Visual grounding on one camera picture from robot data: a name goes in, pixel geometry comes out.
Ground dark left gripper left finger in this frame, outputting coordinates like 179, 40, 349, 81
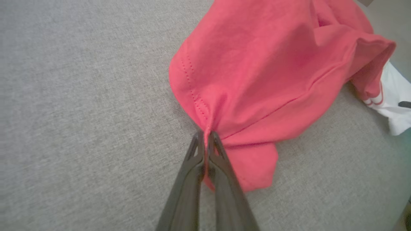
156, 131, 206, 231

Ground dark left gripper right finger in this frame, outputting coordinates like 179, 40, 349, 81
207, 131, 260, 231

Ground red white numbered shirt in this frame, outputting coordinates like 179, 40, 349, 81
169, 0, 411, 193

